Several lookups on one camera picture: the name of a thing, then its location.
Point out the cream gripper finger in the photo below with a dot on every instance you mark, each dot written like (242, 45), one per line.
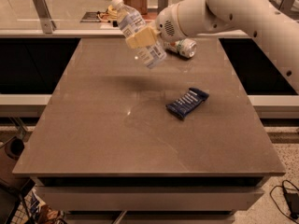
(146, 36)

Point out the metal glass bracket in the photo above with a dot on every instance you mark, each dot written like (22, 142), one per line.
(162, 4)
(47, 23)
(286, 6)

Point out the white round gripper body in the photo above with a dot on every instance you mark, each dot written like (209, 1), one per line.
(165, 24)

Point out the middle metal glass bracket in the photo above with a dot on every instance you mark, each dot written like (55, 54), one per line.
(162, 4)

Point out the crushed drink can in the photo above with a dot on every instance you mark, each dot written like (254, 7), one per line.
(185, 47)

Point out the wire basket with items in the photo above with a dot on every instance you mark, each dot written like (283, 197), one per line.
(19, 204)

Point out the right metal glass bracket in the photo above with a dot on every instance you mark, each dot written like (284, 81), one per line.
(286, 6)

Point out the grey table drawer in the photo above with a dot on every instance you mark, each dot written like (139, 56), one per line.
(149, 198)

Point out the left metal glass bracket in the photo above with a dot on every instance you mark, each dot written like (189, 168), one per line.
(47, 23)

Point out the blue snack wrapper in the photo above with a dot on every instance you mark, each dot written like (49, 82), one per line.
(188, 102)

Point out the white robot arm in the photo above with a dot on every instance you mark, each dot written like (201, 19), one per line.
(276, 34)

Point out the black power adapter with cable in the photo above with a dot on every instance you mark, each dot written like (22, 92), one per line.
(291, 197)

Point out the clear plastic water bottle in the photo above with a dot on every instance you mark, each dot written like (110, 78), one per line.
(129, 17)

